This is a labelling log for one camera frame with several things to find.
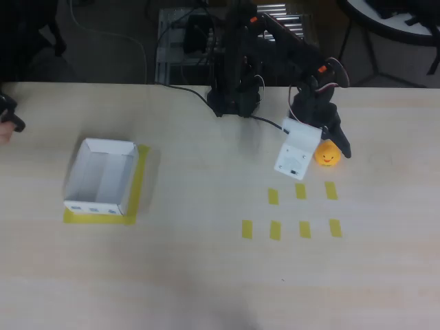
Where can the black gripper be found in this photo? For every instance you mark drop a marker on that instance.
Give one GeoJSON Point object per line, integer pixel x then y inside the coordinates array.
{"type": "Point", "coordinates": [329, 121]}

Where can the yellow tape frame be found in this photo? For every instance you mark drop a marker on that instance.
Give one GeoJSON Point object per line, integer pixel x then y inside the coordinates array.
{"type": "Point", "coordinates": [141, 178]}

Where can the black chair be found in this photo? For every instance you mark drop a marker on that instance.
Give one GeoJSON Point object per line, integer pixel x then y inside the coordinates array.
{"type": "Point", "coordinates": [38, 20]}

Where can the yellow tape mark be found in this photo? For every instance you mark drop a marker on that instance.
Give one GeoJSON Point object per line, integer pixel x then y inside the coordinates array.
{"type": "Point", "coordinates": [335, 228]}

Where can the person's hand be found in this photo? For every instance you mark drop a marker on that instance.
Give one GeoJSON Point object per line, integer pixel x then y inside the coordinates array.
{"type": "Point", "coordinates": [4, 134]}

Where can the round white table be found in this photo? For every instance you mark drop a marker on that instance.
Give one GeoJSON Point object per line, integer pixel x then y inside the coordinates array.
{"type": "Point", "coordinates": [388, 29]}

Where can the yellow rubber duck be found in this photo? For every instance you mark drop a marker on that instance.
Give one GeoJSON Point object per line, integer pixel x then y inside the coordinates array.
{"type": "Point", "coordinates": [328, 154]}

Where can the metal roller rack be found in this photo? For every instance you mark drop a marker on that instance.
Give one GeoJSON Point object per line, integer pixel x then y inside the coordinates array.
{"type": "Point", "coordinates": [172, 44]}

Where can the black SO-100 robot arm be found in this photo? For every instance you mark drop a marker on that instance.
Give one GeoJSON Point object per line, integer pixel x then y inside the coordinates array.
{"type": "Point", "coordinates": [240, 68]}

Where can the white cardboard box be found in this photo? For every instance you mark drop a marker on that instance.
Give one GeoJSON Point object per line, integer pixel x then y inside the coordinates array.
{"type": "Point", "coordinates": [99, 172]}

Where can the white gripper camera mount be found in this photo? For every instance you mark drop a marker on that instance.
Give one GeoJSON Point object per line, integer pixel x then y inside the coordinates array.
{"type": "Point", "coordinates": [297, 151]}

